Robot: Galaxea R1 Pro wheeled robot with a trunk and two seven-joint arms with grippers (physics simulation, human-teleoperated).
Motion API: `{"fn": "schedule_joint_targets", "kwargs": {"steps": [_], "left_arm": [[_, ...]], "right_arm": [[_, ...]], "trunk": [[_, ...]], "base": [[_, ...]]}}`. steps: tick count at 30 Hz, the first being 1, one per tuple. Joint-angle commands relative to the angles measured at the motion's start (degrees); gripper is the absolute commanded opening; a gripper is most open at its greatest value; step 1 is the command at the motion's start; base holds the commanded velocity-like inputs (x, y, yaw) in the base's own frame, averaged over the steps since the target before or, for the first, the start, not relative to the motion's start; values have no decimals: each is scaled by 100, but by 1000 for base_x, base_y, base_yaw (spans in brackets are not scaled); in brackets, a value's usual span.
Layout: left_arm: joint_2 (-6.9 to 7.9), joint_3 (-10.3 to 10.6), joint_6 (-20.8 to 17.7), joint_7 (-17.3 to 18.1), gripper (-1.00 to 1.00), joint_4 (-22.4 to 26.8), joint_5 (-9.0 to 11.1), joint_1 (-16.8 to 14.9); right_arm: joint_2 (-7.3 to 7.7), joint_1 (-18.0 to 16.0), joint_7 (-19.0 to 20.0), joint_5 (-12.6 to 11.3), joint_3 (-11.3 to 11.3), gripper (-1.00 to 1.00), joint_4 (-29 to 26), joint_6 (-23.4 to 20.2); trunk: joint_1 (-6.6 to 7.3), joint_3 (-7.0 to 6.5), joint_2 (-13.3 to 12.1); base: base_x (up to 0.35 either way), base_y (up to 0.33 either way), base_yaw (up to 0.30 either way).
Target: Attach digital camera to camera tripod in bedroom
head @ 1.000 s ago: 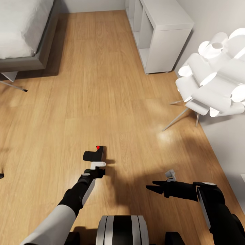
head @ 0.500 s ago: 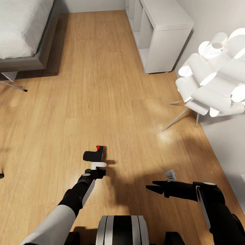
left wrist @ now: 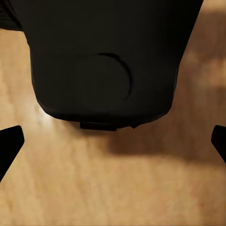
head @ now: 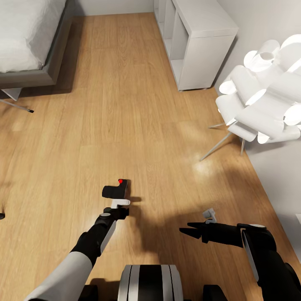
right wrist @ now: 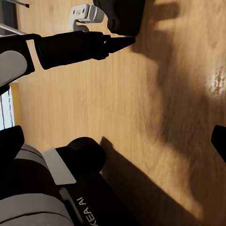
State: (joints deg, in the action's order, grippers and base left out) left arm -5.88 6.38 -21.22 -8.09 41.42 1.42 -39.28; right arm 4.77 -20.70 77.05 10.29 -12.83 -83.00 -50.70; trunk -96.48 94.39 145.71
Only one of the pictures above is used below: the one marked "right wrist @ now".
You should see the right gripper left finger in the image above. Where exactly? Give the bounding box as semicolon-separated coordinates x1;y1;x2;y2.
0;125;24;181

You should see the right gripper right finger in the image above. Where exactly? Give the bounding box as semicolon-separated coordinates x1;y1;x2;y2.
211;125;226;163

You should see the camera tripod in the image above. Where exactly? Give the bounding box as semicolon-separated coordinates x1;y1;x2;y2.
0;0;29;35

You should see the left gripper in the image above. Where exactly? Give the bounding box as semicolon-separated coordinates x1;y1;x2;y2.
55;31;136;65

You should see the digital camera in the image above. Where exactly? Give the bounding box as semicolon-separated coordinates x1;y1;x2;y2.
93;0;145;37

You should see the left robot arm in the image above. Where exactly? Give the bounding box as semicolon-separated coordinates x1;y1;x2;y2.
0;4;136;96

